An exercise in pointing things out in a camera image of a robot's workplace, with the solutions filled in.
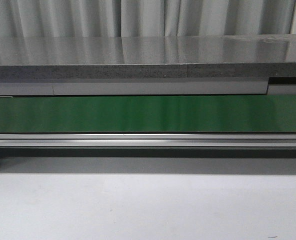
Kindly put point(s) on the front aluminium conveyor rail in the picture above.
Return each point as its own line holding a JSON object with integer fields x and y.
{"x": 149, "y": 140}

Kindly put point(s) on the grey pleated curtain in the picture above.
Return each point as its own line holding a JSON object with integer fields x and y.
{"x": 144, "y": 18}

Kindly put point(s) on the grey stone slab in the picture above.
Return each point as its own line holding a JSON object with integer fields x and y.
{"x": 50, "y": 58}

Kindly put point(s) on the green conveyor belt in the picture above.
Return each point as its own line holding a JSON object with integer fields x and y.
{"x": 193, "y": 113}

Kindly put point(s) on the rear grey conveyor guard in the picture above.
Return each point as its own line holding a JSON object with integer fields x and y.
{"x": 149, "y": 86}

